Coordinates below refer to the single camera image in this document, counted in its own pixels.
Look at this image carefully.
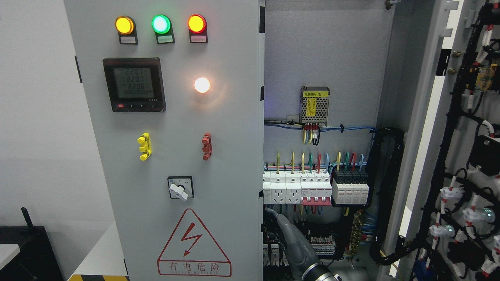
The dark grey robot right hand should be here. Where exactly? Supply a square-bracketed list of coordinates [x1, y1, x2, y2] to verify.
[264, 208, 320, 280]

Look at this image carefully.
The grey cabinet door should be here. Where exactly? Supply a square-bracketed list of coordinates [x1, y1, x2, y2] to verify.
[371, 0, 499, 281]
[64, 0, 264, 281]

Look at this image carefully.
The relay terminal block row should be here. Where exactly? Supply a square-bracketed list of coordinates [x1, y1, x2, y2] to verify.
[261, 222, 336, 267]

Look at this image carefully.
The brass ground terminal bar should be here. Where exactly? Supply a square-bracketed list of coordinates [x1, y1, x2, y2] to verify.
[348, 210, 364, 258]

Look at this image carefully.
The white socket breaker row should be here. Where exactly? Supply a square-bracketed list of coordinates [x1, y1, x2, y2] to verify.
[263, 171, 332, 206]

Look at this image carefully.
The black white surge protector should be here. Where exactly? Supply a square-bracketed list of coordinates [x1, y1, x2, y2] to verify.
[330, 169, 371, 207]

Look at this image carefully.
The red electric hazard warning sticker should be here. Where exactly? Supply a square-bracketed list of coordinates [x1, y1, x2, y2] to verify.
[157, 208, 232, 277]

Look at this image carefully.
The metal mesh power supply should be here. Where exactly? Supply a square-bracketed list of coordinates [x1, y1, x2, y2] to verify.
[300, 87, 330, 124]

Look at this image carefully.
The white glowing indicator light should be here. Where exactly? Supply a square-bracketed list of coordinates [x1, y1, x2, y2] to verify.
[194, 78, 211, 94]

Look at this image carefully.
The black digital power meter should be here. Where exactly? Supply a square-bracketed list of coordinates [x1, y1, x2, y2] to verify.
[102, 57, 166, 112]

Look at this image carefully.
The red indicator light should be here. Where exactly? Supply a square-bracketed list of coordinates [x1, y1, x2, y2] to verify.
[187, 14, 208, 43]

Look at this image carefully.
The black device with antenna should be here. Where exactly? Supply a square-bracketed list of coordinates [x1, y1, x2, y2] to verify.
[0, 207, 64, 281]

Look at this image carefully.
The green indicator light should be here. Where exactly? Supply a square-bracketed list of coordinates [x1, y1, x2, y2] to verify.
[151, 14, 175, 44]

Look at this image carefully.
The yellow indicator light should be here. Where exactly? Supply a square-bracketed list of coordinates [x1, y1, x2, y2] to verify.
[115, 15, 138, 45]

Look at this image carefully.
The black wrapped cable loom right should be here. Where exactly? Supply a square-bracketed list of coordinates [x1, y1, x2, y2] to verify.
[366, 128, 420, 267]

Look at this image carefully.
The white rotary selector switch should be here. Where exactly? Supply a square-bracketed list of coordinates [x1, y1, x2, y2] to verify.
[167, 176, 194, 202]

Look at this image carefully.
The red terminal post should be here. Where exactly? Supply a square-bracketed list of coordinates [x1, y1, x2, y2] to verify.
[201, 132, 213, 161]

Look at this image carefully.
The yellow terminal post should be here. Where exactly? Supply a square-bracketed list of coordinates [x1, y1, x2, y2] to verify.
[137, 132, 152, 161]

